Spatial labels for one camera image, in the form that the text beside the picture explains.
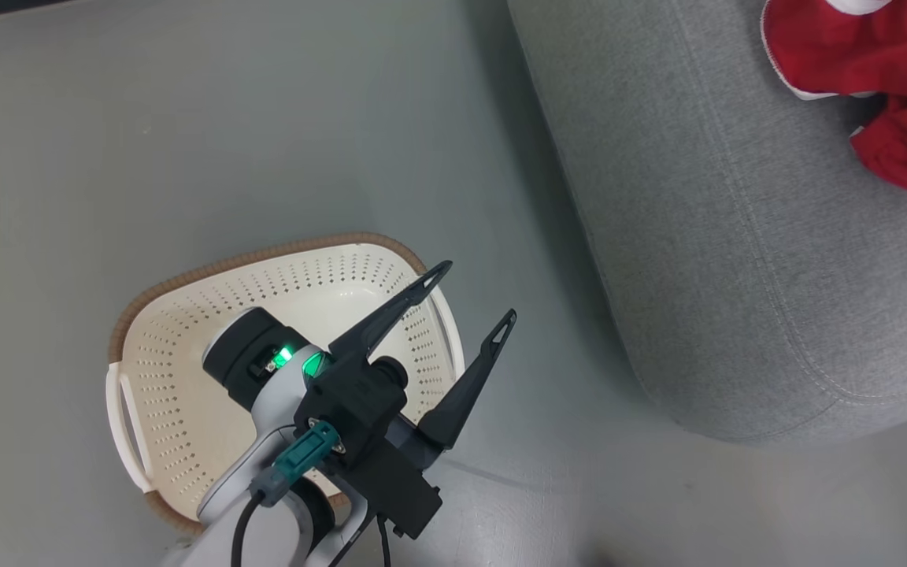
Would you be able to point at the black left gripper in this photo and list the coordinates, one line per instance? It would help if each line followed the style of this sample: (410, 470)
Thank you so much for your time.
(355, 409)

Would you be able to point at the red garment with white stripe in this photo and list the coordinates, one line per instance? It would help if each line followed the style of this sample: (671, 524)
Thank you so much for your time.
(823, 55)

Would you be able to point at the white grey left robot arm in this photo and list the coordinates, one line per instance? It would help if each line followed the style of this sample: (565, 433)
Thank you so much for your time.
(245, 354)

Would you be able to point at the cream perforated laundry basket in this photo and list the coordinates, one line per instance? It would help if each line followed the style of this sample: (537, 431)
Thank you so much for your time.
(178, 378)

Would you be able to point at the grey fabric sofa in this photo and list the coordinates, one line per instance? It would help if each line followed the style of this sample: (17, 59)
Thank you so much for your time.
(737, 236)

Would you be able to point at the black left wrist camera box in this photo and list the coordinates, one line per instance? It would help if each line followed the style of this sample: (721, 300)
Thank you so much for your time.
(394, 492)

